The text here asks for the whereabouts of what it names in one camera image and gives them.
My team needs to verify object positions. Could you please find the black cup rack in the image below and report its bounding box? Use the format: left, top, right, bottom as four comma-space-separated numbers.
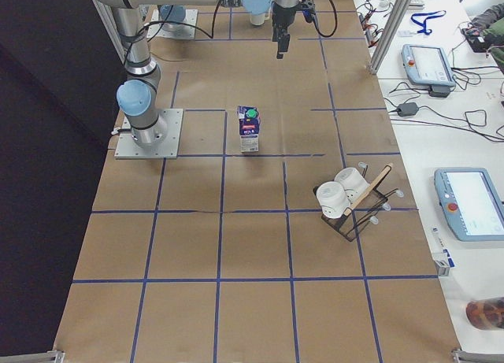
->
313, 162, 404, 241

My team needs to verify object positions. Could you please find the aluminium frame post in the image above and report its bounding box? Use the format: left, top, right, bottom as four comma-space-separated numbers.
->
368, 0, 411, 75

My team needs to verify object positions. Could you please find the blue white milk carton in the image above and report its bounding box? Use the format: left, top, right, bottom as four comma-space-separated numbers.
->
237, 106, 261, 153

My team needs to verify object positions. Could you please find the blue teach pendant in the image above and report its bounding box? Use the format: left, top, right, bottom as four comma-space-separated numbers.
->
434, 167, 503, 242
401, 44, 456, 87

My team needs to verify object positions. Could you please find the white grey-lined mug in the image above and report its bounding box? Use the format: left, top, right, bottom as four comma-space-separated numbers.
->
250, 12, 270, 27

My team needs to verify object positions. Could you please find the black power adapter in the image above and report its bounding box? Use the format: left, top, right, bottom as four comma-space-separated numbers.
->
396, 102, 419, 117

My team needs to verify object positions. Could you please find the blue lanyard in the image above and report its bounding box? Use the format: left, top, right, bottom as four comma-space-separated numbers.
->
410, 9, 447, 36

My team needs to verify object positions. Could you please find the brown paper table cover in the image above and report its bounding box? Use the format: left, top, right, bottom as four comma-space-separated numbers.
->
54, 0, 458, 362

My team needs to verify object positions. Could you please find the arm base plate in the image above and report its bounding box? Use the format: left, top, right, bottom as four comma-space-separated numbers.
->
114, 109, 183, 159
153, 5, 198, 40

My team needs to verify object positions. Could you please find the wooden spatula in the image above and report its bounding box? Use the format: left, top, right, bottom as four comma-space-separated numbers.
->
343, 163, 393, 217

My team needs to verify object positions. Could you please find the white cup rear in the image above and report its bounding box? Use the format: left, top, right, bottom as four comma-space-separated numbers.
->
334, 167, 370, 203

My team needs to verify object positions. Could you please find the white cup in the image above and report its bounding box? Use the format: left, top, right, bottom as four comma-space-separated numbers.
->
334, 167, 370, 203
316, 181, 350, 219

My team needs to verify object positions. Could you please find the white cup front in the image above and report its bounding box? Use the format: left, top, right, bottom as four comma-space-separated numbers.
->
316, 181, 350, 219

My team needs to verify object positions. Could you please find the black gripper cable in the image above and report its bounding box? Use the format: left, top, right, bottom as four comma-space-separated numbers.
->
302, 0, 339, 39

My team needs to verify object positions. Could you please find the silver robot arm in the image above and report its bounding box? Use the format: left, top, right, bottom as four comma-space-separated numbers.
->
97, 0, 315, 148

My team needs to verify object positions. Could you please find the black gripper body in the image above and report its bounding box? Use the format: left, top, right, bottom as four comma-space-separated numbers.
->
272, 0, 315, 40

